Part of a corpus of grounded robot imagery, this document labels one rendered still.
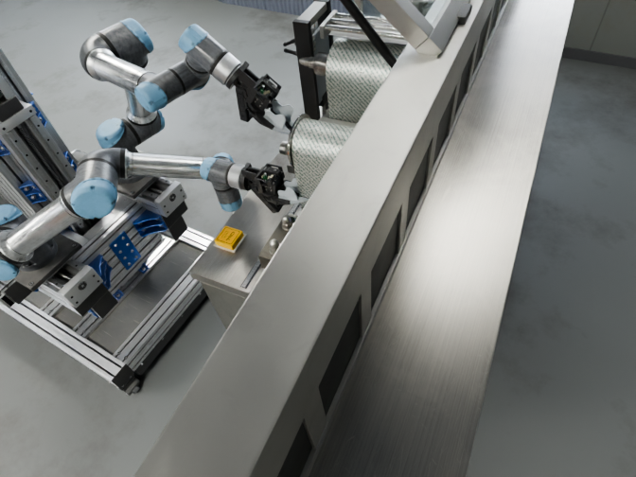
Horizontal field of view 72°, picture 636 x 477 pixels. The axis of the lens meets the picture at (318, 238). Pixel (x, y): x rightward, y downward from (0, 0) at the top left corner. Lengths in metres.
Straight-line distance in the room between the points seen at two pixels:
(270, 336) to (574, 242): 2.50
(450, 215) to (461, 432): 0.35
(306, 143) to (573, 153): 2.44
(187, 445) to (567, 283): 2.37
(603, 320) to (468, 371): 1.96
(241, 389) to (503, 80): 0.91
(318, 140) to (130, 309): 1.51
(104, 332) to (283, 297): 1.98
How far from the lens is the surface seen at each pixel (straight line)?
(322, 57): 1.36
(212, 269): 1.44
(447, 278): 0.69
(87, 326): 2.41
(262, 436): 0.37
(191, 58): 1.26
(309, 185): 1.24
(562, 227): 2.85
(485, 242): 0.75
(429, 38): 0.73
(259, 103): 1.22
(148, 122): 1.91
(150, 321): 2.26
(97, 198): 1.41
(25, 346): 2.85
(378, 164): 0.53
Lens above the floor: 2.00
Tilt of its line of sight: 50 degrees down
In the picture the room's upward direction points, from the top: 8 degrees counter-clockwise
